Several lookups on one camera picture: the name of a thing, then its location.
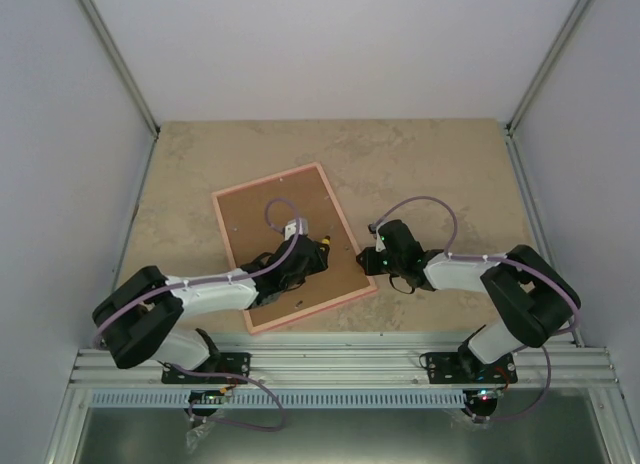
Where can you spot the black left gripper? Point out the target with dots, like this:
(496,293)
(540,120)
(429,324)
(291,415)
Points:
(319,263)

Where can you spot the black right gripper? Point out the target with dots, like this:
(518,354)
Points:
(370,268)

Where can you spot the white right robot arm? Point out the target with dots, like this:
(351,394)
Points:
(533,302)

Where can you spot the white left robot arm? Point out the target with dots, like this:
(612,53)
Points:
(140,320)

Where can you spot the right controller board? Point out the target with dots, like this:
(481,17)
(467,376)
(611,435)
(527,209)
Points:
(480,404)

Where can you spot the controller board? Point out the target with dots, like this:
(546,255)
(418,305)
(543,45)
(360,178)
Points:
(480,404)
(206,403)

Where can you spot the left controller board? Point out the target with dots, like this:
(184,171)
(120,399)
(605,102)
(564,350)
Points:
(206,403)

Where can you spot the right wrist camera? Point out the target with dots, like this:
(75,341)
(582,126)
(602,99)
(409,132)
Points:
(379,239)

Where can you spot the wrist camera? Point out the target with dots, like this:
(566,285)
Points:
(296,226)
(379,239)

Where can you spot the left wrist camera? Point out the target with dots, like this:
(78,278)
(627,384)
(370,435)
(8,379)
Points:
(296,226)

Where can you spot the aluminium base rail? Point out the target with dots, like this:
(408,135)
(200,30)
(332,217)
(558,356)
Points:
(390,360)

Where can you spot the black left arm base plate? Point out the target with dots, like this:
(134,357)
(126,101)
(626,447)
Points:
(228,365)

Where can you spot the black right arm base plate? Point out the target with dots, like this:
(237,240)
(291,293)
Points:
(459,368)

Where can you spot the grey slotted cable duct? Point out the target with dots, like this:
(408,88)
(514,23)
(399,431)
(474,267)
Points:
(288,399)

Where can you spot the aluminium corner post right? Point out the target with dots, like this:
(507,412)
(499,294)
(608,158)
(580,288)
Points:
(558,45)

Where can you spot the aluminium corner post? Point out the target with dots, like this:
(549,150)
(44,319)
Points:
(109,45)
(558,45)

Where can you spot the aluminium corner post left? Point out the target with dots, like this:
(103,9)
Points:
(109,45)

